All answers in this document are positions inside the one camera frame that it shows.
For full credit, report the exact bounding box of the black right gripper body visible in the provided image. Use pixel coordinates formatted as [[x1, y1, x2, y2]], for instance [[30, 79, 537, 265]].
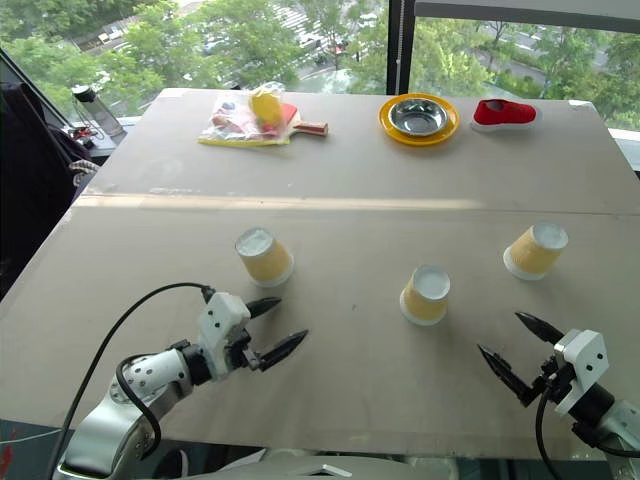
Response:
[[529, 355, 574, 409]]

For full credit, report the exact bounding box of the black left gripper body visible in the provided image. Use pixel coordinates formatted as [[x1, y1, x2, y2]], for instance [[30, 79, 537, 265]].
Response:
[[225, 327, 263, 374]]

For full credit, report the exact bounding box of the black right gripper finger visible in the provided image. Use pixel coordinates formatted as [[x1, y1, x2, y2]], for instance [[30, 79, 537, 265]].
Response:
[[514, 311, 567, 344], [477, 343, 536, 409]]

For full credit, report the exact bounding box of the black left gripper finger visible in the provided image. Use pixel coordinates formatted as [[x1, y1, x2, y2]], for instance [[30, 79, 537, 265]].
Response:
[[244, 296, 283, 321], [257, 329, 309, 372]]

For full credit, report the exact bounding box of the yellow ribbed paper cup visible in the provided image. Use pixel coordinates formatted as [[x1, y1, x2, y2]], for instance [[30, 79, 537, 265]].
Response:
[[234, 227, 295, 288], [502, 222, 569, 281], [399, 264, 451, 327]]

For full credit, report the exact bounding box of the silver robot torso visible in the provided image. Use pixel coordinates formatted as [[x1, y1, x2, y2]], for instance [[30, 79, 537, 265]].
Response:
[[209, 447, 481, 480]]

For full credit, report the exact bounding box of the clear bag of toy food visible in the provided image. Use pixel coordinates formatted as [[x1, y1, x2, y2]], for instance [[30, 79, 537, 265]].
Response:
[[198, 82, 291, 147]]

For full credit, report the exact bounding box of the red table tennis paddle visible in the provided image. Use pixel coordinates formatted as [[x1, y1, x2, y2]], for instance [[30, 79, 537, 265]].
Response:
[[279, 103, 330, 138]]

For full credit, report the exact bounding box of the red and white shoe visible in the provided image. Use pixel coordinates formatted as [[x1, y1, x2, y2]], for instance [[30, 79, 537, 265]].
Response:
[[470, 99, 543, 133]]

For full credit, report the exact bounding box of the yellow plastic plate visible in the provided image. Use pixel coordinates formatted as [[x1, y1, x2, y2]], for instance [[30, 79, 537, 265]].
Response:
[[377, 93, 461, 147]]

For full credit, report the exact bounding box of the steel bowl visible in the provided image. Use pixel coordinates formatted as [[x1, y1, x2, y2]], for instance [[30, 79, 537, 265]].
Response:
[[389, 97, 449, 138]]

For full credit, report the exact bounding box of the clear water bottle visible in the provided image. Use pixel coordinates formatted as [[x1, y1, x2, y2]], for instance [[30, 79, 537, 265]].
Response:
[[71, 84, 126, 139]]

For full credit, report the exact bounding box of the dark jacket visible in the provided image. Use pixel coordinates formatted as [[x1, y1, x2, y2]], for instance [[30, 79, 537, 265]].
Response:
[[0, 82, 99, 301]]

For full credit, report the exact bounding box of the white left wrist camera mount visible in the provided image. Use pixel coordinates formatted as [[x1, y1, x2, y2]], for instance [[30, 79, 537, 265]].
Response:
[[197, 292, 252, 382]]

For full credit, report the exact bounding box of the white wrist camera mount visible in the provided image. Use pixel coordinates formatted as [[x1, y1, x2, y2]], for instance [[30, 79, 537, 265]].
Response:
[[552, 329, 611, 417], [197, 292, 252, 382]]

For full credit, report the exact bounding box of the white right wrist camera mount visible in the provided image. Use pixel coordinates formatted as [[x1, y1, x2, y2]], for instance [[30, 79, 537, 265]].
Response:
[[552, 329, 611, 417]]

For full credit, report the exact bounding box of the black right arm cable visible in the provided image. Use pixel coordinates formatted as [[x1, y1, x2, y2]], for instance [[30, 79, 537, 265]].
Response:
[[534, 387, 640, 480]]

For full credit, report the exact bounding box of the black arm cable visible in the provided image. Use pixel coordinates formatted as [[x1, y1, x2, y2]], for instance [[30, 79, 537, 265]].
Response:
[[534, 387, 640, 480], [47, 282, 216, 480]]

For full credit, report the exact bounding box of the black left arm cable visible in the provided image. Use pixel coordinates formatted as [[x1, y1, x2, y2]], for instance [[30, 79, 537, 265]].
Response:
[[47, 282, 216, 480]]

